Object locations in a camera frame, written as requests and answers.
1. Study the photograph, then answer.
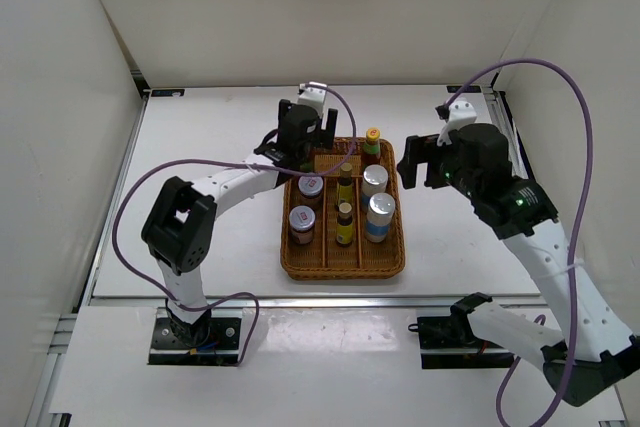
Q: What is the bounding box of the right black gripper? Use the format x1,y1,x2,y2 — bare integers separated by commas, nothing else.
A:
396,134,481,201

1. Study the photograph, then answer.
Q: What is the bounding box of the red sauce bottle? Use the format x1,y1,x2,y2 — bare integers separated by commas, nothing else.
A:
299,159,314,173
362,127,381,167

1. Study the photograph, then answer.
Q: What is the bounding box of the silver-lid bead jar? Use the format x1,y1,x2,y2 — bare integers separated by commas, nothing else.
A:
365,193,396,243
360,164,389,212

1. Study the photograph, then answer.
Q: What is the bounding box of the white-lid brown jar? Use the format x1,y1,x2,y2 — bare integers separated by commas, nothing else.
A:
288,205,316,245
298,176,324,210

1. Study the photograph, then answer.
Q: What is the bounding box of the small yellow bottle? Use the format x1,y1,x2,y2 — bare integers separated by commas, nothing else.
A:
335,162,354,208
336,202,354,247

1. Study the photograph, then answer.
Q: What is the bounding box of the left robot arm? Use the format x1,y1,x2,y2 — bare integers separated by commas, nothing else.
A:
141,99,338,347

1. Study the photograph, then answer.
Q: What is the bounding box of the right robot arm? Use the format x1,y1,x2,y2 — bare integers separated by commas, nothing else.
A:
397,123,639,407

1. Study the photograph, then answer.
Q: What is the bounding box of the right black table label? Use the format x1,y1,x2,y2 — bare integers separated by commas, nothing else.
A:
446,85,482,94

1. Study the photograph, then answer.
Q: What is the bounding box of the black table label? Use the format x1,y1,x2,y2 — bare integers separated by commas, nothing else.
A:
446,85,482,94
150,88,185,98

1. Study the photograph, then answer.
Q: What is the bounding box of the wicker divided tray basket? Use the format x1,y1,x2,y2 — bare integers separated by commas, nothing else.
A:
280,137,406,281

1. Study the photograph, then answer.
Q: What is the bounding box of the left black table label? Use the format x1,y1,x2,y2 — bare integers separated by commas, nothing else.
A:
150,88,185,98

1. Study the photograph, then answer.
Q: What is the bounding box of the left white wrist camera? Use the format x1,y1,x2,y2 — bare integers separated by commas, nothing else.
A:
297,82,327,116

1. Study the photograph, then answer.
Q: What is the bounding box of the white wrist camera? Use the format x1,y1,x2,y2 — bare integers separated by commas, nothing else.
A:
297,82,327,116
436,97,477,147

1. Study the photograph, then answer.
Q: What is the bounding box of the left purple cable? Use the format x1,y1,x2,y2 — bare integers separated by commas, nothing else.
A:
110,80,359,367

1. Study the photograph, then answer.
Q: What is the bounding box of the purple cable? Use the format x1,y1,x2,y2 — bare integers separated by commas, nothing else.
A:
110,80,359,367
439,57,594,427

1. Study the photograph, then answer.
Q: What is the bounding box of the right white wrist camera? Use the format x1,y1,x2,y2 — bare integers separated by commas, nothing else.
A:
436,97,477,147

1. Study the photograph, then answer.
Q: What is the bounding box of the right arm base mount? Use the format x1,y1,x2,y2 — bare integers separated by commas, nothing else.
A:
407,292,514,370

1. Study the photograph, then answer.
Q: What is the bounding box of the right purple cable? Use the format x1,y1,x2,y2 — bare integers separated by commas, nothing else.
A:
439,57,594,427

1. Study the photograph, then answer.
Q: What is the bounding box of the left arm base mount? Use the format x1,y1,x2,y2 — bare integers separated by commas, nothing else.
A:
147,308,257,367

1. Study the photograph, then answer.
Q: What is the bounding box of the aluminium front rail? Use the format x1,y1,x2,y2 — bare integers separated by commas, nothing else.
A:
49,294,546,348

